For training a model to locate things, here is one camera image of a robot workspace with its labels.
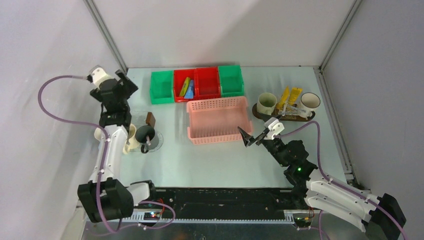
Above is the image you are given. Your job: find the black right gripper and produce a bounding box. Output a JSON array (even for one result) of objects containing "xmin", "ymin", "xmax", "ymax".
[{"xmin": 237, "ymin": 112, "xmax": 288, "ymax": 168}]

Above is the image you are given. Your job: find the light green mug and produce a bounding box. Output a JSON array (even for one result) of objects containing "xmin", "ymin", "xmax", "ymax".
[{"xmin": 256, "ymin": 92, "xmax": 277, "ymax": 115}]

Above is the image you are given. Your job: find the white toothbrush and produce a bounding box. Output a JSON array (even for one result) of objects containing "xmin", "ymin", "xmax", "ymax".
[{"xmin": 286, "ymin": 105, "xmax": 305, "ymax": 112}]

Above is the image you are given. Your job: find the white mug blue handle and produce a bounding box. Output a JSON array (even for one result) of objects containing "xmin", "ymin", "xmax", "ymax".
[{"xmin": 93, "ymin": 127, "xmax": 103, "ymax": 142}]

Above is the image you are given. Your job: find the brown wooden toothbrush holder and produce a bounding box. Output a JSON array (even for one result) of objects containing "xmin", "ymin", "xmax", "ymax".
[{"xmin": 145, "ymin": 111, "xmax": 156, "ymax": 128}]

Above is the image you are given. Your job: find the black mug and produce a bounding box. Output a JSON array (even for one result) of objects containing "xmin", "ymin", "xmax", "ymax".
[{"xmin": 135, "ymin": 125, "xmax": 159, "ymax": 154}]

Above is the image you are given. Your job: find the cream mug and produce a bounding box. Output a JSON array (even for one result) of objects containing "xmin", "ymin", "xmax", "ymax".
[{"xmin": 122, "ymin": 123, "xmax": 141, "ymax": 154}]

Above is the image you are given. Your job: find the white mug dark rim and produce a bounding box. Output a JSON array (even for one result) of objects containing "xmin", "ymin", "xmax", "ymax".
[{"xmin": 298, "ymin": 92, "xmax": 321, "ymax": 119}]

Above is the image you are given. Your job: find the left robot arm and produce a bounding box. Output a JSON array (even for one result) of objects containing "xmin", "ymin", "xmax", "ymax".
[{"xmin": 77, "ymin": 66, "xmax": 158, "ymax": 223}]

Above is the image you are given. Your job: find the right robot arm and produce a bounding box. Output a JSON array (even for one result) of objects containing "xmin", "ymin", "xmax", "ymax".
[{"xmin": 237, "ymin": 117, "xmax": 408, "ymax": 240}]

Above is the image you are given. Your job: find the brown wooden oval tray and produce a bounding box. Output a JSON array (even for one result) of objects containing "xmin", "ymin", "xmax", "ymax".
[{"xmin": 251, "ymin": 103, "xmax": 316, "ymax": 122}]

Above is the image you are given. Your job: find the red bin with toothpaste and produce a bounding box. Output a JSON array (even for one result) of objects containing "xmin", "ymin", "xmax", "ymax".
[{"xmin": 173, "ymin": 68, "xmax": 199, "ymax": 103}]

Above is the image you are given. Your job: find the pink perforated basket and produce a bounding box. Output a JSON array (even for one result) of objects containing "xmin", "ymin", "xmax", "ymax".
[{"xmin": 186, "ymin": 96, "xmax": 254, "ymax": 145}]

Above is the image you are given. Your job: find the green bin with toothbrushes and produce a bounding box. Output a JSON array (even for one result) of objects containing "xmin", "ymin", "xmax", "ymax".
[{"xmin": 149, "ymin": 70, "xmax": 175, "ymax": 105}]

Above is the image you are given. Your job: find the green bin far right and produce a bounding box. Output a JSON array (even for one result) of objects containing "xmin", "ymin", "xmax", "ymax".
[{"xmin": 218, "ymin": 65, "xmax": 245, "ymax": 98}]

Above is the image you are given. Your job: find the red bin with holder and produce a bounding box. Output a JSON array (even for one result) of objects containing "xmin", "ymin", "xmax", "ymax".
[{"xmin": 194, "ymin": 66, "xmax": 221, "ymax": 100}]

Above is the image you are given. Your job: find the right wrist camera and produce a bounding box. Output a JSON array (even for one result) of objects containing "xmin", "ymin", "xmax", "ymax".
[{"xmin": 264, "ymin": 117, "xmax": 285, "ymax": 140}]

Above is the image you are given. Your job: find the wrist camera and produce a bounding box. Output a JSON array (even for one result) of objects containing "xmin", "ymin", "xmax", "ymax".
[
  {"xmin": 264, "ymin": 117, "xmax": 285, "ymax": 140},
  {"xmin": 86, "ymin": 65, "xmax": 114, "ymax": 89}
]

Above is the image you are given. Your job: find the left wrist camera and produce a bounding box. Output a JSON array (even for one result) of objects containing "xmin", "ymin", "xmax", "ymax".
[{"xmin": 86, "ymin": 65, "xmax": 114, "ymax": 89}]

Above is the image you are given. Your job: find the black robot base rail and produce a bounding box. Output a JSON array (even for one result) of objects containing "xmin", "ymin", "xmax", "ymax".
[{"xmin": 136, "ymin": 187, "xmax": 314, "ymax": 222}]

